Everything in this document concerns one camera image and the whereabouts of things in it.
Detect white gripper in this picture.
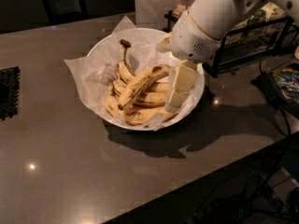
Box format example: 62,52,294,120
155,11,221,113

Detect spotted yellow banana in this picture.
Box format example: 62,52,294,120
118,64,170,110

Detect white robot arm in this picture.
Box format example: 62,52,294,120
156,0,299,63

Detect white bowl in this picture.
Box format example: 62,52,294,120
84,27,206,132

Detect bottom yellow banana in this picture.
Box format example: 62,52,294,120
105,84,175,125

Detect white paper liner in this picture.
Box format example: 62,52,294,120
64,15,204,133

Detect green snack packets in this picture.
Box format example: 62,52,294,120
247,8,268,26

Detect dark picture tablet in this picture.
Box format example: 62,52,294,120
271,63,299,105

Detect black water dispenser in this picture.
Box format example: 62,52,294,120
42,0,88,25

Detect black grid mat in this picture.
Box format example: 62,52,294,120
0,66,21,120

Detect black wire snack rack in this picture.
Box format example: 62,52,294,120
164,10,299,78

